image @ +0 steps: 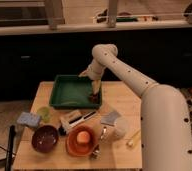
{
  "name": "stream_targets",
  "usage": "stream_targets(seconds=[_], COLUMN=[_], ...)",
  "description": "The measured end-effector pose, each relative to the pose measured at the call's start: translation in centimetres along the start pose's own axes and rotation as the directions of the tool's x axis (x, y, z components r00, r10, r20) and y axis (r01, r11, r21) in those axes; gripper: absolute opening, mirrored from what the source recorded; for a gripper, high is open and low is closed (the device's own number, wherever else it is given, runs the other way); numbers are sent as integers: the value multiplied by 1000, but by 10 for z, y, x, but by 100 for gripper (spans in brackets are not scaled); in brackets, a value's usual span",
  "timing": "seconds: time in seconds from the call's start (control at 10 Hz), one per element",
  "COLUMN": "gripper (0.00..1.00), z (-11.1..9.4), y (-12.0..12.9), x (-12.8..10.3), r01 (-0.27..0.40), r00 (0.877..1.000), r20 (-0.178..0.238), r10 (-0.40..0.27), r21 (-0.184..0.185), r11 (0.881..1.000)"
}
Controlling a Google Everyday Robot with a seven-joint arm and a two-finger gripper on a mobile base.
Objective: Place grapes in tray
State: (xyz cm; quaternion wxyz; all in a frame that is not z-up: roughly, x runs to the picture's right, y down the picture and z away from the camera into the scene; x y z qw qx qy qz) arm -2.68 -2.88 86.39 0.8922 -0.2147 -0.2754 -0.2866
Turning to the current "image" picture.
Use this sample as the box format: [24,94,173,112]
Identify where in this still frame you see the dark grapes bunch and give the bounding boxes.
[89,94,99,103]

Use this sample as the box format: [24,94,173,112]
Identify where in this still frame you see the orange bowl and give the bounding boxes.
[66,126,98,157]

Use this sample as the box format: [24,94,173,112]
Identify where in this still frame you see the wooden spoon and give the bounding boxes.
[127,130,141,147]

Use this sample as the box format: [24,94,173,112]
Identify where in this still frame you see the purple bowl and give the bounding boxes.
[31,125,59,153]

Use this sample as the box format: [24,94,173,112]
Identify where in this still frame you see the black pole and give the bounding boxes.
[5,125,16,171]

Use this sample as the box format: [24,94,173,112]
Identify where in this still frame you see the orange fruit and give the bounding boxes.
[77,131,90,144]

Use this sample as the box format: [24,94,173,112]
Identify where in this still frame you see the small metal object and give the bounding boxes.
[91,145,100,159]

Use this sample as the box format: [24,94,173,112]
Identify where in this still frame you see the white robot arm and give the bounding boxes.
[81,44,192,171]

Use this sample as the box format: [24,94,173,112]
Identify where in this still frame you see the blue sponge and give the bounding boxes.
[17,112,41,128]

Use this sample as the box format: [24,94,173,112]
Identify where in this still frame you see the green plastic cup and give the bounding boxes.
[37,107,50,123]

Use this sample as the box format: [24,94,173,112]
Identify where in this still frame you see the grey cloth piece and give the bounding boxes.
[101,111,120,126]

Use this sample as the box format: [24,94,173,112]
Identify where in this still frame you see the green plastic tray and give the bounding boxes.
[49,75,102,109]

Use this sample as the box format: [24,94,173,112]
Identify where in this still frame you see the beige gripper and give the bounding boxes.
[79,65,103,95]

